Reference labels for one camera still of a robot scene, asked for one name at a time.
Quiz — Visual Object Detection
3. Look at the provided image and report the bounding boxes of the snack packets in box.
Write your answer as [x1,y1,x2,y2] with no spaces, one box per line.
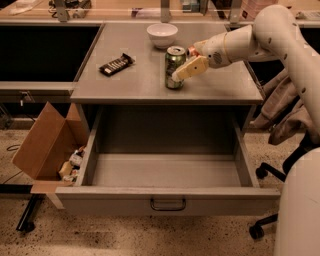
[58,146,85,182]

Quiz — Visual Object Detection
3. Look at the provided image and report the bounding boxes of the black snack bar wrapper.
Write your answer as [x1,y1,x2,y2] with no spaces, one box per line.
[99,53,134,77]

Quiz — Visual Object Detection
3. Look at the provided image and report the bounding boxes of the black drawer handle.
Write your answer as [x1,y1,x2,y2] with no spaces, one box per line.
[150,199,187,212]

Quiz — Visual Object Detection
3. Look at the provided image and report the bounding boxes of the green soda can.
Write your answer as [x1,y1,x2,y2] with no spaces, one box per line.
[165,46,186,89]

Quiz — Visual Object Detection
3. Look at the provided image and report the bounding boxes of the black office chair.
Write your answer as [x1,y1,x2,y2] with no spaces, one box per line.
[248,136,314,240]

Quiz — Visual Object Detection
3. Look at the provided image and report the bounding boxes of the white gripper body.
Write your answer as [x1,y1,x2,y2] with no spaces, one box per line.
[202,34,231,69]

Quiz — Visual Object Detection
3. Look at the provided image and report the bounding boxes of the black floor cable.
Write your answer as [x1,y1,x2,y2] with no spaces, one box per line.
[0,144,24,185]

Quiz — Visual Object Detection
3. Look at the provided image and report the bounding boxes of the open grey top drawer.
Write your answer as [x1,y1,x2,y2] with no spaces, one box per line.
[54,105,281,217]

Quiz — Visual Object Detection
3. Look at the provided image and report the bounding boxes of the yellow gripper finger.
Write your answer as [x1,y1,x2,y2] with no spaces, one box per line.
[172,56,209,82]
[192,40,206,56]

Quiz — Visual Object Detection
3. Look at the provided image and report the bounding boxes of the brown cardboard box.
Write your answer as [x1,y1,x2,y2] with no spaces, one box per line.
[12,102,90,194]

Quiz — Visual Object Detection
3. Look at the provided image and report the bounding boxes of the grey metal cabinet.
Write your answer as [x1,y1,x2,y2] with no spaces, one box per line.
[71,21,262,131]

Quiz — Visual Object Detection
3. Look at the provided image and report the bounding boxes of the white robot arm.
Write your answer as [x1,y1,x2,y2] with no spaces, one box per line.
[173,5,320,256]

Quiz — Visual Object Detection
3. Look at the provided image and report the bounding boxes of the white ceramic bowl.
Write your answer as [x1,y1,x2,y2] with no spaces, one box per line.
[147,23,178,49]

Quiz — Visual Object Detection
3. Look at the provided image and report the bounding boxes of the pink stacked containers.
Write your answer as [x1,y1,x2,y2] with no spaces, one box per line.
[240,0,266,20]

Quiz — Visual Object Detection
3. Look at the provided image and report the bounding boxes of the black metal table leg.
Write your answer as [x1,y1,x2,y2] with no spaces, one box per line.
[0,184,43,233]

